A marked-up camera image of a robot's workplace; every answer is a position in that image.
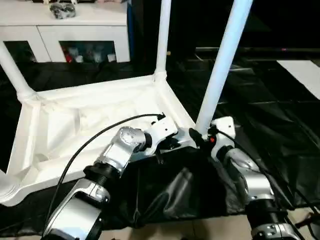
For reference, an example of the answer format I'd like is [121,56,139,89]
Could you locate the white plastic table top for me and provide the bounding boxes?
[0,72,201,207]

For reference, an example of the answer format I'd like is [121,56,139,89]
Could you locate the black table mat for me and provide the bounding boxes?
[0,47,320,230]

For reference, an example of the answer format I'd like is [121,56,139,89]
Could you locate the white flat board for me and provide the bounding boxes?
[276,59,320,101]

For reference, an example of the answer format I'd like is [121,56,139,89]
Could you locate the blue curtain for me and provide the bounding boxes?
[126,0,138,62]

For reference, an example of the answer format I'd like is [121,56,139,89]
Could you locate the white glass-door cabinet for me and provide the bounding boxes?
[0,0,131,64]

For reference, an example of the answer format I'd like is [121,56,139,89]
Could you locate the bag of black parts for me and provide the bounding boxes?
[49,2,77,20]

